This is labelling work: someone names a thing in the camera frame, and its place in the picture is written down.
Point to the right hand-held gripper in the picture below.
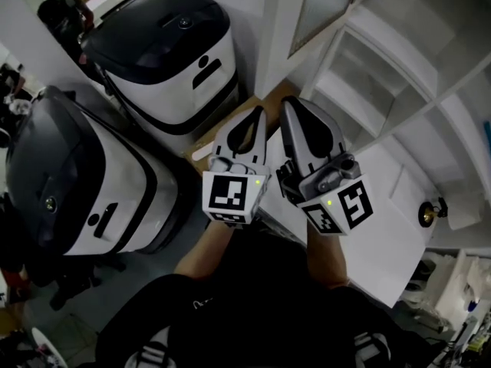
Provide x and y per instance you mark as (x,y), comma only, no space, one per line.
(345,201)

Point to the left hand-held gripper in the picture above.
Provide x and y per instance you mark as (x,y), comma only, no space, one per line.
(230,194)

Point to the person's right forearm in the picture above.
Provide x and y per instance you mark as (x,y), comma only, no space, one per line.
(326,259)

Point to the person's left forearm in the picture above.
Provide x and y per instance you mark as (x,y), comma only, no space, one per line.
(203,251)

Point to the white brass desk lamp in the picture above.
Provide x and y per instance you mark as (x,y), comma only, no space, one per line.
(464,213)

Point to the brown cardboard box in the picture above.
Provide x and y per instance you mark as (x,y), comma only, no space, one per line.
(284,106)

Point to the white and black wheeled robot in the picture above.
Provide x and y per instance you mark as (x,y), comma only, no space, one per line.
(165,90)
(96,175)

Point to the white hutch shelf unit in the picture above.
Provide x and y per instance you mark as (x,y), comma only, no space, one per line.
(403,102)

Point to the person's black shirt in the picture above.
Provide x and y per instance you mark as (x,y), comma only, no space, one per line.
(261,313)

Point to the black office chair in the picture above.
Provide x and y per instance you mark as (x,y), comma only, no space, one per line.
(76,282)

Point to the small blue object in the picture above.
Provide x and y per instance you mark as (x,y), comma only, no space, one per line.
(474,305)

